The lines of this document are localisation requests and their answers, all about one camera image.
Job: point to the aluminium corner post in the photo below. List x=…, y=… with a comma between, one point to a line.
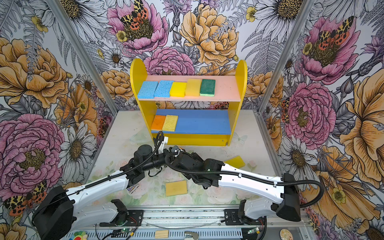
x=291, y=40
x=71, y=33

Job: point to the purple playing card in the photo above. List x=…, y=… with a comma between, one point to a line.
x=132, y=188

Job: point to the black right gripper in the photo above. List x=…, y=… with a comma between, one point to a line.
x=196, y=156

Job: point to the rounded yellow sponge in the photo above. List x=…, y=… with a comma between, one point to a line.
x=193, y=88

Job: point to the bright yellow sponge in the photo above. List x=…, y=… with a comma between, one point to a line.
x=178, y=89

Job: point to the orange sponge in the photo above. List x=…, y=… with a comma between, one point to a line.
x=158, y=123

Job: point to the aluminium corner post right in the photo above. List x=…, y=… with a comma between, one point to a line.
x=291, y=40

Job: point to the colourful toy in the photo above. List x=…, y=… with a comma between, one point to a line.
x=79, y=235

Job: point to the large blue sponge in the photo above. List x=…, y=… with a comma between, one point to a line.
x=147, y=90

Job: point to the dark green sponge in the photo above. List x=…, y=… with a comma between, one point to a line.
x=207, y=88

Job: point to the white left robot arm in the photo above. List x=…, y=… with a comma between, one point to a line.
x=65, y=210

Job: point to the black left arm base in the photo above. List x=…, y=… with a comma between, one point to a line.
x=130, y=218

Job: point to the aluminium front rail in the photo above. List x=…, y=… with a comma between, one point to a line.
x=161, y=217

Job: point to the small wooden block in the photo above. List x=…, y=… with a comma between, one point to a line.
x=161, y=234

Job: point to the yellow wooden shelf unit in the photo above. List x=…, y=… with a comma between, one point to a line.
x=204, y=127

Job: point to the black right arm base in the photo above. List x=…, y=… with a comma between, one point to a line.
x=232, y=217

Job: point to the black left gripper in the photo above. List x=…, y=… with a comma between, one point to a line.
x=165, y=151

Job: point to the round beige object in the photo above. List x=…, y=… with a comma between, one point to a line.
x=285, y=234

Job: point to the small yellow sponge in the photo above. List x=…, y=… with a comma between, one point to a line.
x=236, y=162

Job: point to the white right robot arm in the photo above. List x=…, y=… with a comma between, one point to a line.
x=278, y=195

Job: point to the yellow sponge green backing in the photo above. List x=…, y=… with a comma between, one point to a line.
x=176, y=188

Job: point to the aluminium corner post left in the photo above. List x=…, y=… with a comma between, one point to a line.
x=71, y=33

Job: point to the textured yellow sponge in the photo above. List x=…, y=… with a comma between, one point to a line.
x=170, y=123

